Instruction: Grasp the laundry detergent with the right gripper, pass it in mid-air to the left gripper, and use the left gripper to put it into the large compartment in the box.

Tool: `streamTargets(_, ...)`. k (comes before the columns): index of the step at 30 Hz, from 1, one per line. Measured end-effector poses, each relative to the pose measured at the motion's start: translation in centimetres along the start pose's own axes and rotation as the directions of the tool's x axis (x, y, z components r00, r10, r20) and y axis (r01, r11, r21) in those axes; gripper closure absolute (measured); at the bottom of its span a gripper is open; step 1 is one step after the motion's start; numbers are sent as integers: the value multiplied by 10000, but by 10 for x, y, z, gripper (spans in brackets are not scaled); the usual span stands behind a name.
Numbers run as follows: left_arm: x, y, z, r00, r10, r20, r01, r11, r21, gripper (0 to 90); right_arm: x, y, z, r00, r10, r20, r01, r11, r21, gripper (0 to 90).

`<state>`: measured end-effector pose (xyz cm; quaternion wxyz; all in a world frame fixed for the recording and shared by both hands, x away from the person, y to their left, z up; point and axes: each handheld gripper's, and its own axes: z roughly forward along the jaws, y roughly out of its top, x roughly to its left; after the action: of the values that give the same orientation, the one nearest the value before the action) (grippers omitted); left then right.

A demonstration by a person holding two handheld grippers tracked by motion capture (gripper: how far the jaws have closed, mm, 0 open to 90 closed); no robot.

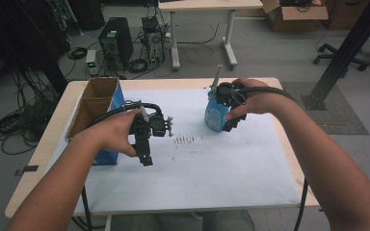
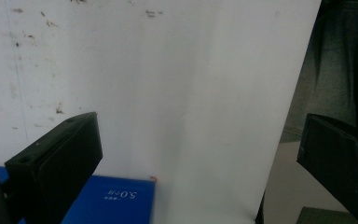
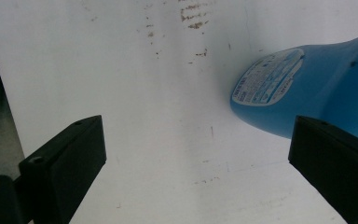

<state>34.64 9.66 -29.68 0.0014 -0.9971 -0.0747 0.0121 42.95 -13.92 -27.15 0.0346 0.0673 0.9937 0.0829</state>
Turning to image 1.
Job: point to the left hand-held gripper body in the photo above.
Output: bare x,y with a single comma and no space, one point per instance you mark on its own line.
151,125

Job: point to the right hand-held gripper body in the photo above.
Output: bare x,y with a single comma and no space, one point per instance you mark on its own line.
228,94

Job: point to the blue bottle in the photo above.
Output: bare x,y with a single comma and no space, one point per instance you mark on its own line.
213,117

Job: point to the blue cardboard box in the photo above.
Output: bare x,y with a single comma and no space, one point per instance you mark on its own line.
96,96

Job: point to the person's right hand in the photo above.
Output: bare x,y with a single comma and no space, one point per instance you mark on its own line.
263,99

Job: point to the person's left hand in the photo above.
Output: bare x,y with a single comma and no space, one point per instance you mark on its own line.
109,134

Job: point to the light wooden table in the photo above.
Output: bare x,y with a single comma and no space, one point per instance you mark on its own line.
147,84

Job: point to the white table mat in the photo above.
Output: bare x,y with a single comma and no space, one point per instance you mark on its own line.
189,179

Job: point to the white power supply unit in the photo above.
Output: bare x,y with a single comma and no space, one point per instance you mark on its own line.
91,62

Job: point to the small open computer case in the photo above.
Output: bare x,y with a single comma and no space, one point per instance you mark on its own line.
154,38

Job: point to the white desk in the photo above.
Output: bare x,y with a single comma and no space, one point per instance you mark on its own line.
205,5

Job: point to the black computer tower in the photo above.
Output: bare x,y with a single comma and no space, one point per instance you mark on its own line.
117,38

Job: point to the grey floor mat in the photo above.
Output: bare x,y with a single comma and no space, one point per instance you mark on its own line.
337,118

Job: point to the open brown cardboard box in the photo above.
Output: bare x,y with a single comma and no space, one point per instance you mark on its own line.
297,17

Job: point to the black office chair base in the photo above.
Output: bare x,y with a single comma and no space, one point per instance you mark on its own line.
330,56

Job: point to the black tape strip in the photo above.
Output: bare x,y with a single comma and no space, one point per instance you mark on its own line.
27,169

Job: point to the closed brown cardboard box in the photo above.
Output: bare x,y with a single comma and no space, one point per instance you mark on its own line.
343,16

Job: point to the black curtain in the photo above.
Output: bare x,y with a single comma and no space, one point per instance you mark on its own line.
19,35

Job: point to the black metal stand post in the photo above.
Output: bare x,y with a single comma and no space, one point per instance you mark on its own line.
347,51

